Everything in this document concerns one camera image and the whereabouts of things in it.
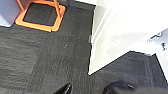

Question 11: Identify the black door fitting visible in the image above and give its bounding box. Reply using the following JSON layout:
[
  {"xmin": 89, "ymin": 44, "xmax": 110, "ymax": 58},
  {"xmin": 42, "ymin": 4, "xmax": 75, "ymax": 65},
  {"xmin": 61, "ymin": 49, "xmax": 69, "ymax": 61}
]
[{"xmin": 159, "ymin": 41, "xmax": 166, "ymax": 51}]

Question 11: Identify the orange folding stand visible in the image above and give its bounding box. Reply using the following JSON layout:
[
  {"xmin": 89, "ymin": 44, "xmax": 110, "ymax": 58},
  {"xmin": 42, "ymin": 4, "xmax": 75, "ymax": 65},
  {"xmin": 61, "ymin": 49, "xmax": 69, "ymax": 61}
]
[{"xmin": 14, "ymin": 0, "xmax": 67, "ymax": 34}]

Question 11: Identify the white floor-standing box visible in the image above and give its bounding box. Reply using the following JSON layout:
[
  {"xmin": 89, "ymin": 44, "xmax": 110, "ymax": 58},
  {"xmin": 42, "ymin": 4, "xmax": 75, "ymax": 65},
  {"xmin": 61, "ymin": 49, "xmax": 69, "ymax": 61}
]
[{"xmin": 0, "ymin": 0, "xmax": 22, "ymax": 28}]

